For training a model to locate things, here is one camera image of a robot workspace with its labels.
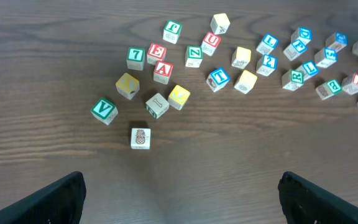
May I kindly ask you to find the yellow block centre lower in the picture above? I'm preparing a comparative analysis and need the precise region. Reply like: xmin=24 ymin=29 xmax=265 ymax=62
xmin=234 ymin=70 xmax=257 ymax=94

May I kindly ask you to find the blue 5 block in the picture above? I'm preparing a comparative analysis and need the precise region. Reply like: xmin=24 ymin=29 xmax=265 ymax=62
xmin=314 ymin=47 xmax=337 ymax=68

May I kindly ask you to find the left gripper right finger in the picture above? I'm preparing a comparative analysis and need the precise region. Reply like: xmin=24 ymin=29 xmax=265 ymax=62
xmin=278 ymin=171 xmax=358 ymax=224

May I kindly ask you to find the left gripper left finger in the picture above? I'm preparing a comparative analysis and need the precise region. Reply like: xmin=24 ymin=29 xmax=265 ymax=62
xmin=0 ymin=171 xmax=86 ymax=224

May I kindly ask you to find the green V block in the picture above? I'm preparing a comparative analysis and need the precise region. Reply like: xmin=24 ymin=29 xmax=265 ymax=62
xmin=90 ymin=98 xmax=118 ymax=125

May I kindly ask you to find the blue l block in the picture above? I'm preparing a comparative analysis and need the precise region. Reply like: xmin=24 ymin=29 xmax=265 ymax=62
xmin=256 ymin=33 xmax=278 ymax=55
xmin=296 ymin=60 xmax=319 ymax=81

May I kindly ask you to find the green R block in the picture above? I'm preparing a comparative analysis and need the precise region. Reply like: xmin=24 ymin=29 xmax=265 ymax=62
xmin=282 ymin=70 xmax=304 ymax=91

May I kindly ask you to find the pineapple picture block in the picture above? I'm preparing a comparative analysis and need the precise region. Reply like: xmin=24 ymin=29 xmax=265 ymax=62
xmin=131 ymin=128 xmax=151 ymax=150

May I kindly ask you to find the blue L block lower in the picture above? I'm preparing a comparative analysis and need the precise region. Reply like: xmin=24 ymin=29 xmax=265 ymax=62
xmin=296 ymin=60 xmax=319 ymax=81

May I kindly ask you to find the plain I-side block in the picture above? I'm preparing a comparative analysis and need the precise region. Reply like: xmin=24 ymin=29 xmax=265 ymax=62
xmin=145 ymin=93 xmax=170 ymax=119

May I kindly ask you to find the yellow block centre upper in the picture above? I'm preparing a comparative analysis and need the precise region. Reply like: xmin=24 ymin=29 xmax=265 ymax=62
xmin=231 ymin=47 xmax=252 ymax=70

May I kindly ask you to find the red A block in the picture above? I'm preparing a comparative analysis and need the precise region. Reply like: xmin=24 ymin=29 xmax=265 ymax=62
xmin=154 ymin=61 xmax=173 ymax=85

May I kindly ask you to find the blue Q block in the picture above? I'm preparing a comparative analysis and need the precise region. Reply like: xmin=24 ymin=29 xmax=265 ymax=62
xmin=325 ymin=32 xmax=348 ymax=52

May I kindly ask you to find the blue D block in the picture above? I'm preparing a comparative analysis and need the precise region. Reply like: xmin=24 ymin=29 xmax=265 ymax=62
xmin=291 ymin=27 xmax=312 ymax=45

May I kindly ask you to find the red I block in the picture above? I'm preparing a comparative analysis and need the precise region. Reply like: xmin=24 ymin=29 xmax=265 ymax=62
xmin=342 ymin=73 xmax=358 ymax=95

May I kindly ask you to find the green J block top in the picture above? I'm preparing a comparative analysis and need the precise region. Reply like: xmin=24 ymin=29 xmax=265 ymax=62
xmin=163 ymin=20 xmax=182 ymax=44

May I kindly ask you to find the blue T block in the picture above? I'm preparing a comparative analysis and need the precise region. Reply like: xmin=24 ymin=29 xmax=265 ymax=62
xmin=206 ymin=67 xmax=231 ymax=92

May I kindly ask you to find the blue L block upper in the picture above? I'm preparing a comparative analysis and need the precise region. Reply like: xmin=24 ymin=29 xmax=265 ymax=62
xmin=256 ymin=33 xmax=278 ymax=55

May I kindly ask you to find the red U block left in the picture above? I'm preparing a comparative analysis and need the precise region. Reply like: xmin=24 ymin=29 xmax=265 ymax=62
xmin=201 ymin=32 xmax=221 ymax=56

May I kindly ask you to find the red E block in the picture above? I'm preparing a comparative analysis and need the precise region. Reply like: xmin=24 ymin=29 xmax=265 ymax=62
xmin=147 ymin=43 xmax=167 ymax=65

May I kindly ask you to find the yellow K block left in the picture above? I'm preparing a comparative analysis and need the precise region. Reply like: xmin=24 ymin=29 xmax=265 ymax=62
xmin=116 ymin=73 xmax=140 ymax=100

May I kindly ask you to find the yellow block lower left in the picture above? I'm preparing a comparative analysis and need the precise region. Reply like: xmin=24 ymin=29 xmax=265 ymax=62
xmin=168 ymin=85 xmax=190 ymax=110

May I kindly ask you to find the green Z block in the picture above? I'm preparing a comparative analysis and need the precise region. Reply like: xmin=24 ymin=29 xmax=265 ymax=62
xmin=185 ymin=45 xmax=203 ymax=68

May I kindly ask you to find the green 7 block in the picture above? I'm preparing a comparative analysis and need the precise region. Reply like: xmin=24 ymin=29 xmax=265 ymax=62
xmin=126 ymin=47 xmax=145 ymax=71

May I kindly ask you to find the yellow block top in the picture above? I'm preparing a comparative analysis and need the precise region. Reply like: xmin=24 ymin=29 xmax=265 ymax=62
xmin=210 ymin=13 xmax=231 ymax=35

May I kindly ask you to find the blue P block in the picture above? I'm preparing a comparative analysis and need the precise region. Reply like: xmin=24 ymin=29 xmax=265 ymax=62
xmin=283 ymin=40 xmax=308 ymax=61

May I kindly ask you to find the green B block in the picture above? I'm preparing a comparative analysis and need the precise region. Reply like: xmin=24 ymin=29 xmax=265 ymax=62
xmin=315 ymin=79 xmax=342 ymax=100

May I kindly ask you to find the blue 2 block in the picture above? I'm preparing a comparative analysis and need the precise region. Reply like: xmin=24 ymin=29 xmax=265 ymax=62
xmin=256 ymin=55 xmax=278 ymax=77

